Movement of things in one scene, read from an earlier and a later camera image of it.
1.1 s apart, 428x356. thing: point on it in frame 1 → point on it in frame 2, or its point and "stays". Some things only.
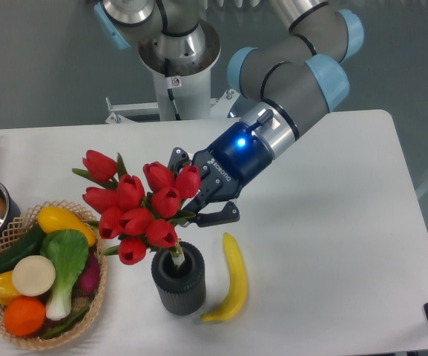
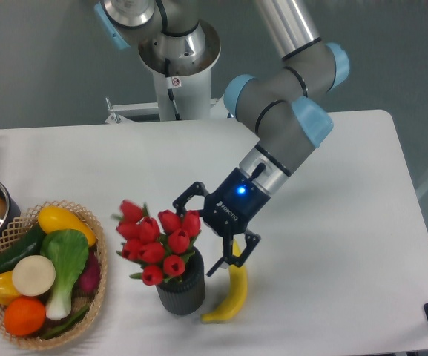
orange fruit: [24, 316] stays
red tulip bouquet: [133, 213] → [159, 246]
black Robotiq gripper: [233, 160] → [227, 211]
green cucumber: [30, 245] stays
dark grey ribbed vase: [182, 288] stays
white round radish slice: [33, 275] stays
